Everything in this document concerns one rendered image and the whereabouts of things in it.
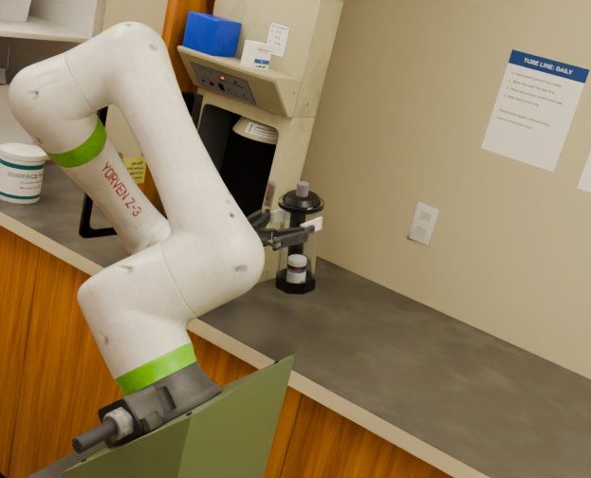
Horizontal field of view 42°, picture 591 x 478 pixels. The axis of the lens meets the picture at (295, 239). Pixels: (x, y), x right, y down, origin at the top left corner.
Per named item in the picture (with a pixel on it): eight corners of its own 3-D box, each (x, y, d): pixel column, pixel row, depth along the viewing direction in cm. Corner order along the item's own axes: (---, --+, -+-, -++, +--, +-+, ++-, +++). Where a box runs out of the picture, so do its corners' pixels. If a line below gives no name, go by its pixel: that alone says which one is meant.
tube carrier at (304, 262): (294, 266, 199) (300, 189, 190) (325, 283, 192) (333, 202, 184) (264, 279, 192) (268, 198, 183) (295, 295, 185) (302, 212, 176)
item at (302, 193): (299, 198, 190) (301, 173, 187) (327, 210, 185) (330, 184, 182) (273, 208, 183) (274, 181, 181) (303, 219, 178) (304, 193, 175)
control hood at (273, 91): (197, 83, 213) (205, 47, 209) (293, 118, 197) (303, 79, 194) (169, 82, 203) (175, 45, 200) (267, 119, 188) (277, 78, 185)
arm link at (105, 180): (74, 177, 140) (119, 136, 143) (41, 152, 146) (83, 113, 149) (156, 279, 169) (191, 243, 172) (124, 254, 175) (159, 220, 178)
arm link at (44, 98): (69, 78, 126) (56, 36, 134) (-2, 112, 126) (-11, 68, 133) (119, 149, 141) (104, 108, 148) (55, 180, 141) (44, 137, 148)
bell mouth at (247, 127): (257, 125, 227) (261, 107, 225) (306, 144, 218) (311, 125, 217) (219, 127, 212) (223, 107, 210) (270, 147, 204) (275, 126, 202)
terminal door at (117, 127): (169, 229, 224) (195, 92, 211) (79, 239, 200) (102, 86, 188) (167, 228, 224) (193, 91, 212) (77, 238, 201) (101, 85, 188)
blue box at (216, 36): (206, 48, 208) (212, 14, 205) (234, 58, 204) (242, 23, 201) (181, 45, 200) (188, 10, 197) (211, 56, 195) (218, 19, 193)
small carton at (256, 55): (255, 65, 198) (260, 42, 196) (267, 70, 195) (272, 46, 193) (240, 64, 195) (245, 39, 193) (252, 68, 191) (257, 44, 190)
